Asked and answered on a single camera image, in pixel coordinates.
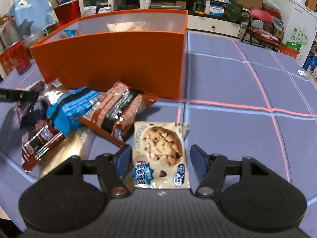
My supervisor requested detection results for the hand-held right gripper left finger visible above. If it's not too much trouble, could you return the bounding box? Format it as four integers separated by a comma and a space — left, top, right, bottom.
58, 144, 133, 199

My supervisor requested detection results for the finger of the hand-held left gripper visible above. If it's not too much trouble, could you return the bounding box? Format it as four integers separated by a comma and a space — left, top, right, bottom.
0, 88, 39, 103

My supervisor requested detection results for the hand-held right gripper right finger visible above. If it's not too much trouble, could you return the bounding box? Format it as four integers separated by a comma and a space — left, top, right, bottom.
190, 144, 269, 199

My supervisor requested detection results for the dark brown snack packet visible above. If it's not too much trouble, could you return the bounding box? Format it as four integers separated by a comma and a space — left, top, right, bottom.
13, 79, 70, 129

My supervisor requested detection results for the chocolate chip cookie packet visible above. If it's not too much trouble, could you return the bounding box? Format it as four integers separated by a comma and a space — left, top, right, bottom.
131, 121, 191, 189

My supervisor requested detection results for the small brown brick-print packet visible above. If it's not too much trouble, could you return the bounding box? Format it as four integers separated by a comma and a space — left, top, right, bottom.
21, 119, 66, 171

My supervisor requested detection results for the large brown brick-print packet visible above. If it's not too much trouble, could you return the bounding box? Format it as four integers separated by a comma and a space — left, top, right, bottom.
79, 81, 159, 147

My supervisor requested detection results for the small blue snack packet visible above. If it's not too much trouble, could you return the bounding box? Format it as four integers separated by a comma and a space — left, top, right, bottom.
63, 29, 83, 37

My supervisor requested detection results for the orange storage box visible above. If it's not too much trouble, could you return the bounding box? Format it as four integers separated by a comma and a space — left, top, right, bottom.
30, 9, 189, 100

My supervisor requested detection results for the beige snack packet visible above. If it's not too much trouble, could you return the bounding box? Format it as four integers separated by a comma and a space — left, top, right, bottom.
106, 22, 148, 32

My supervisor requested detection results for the red white cardboard box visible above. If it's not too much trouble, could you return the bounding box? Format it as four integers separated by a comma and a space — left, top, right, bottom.
0, 51, 14, 78

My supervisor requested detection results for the red soda can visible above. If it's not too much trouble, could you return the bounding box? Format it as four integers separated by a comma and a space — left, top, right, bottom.
10, 41, 32, 75

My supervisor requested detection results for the clear plastic jar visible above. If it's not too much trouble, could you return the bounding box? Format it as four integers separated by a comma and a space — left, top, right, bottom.
22, 28, 46, 49

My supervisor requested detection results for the blue star-print cloth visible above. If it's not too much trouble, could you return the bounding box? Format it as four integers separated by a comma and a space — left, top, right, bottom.
7, 0, 60, 39

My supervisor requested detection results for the red storage box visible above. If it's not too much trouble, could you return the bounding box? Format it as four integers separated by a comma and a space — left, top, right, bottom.
53, 1, 81, 25

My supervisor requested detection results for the white TV cabinet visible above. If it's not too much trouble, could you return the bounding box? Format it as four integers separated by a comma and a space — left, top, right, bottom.
116, 0, 245, 39

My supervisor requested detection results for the orange paper bag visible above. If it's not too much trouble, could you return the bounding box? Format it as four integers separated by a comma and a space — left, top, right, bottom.
280, 41, 304, 60

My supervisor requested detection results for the blue tissue pack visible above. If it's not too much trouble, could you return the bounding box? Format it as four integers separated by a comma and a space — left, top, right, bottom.
209, 5, 226, 16

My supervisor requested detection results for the dark green bag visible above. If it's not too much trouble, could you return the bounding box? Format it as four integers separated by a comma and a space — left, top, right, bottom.
226, 2, 244, 23

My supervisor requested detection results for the red folding chair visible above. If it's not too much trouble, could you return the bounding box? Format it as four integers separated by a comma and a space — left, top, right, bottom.
241, 7, 281, 51

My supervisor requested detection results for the white fridge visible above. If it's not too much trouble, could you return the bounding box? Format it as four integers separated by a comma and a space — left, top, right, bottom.
271, 0, 317, 67

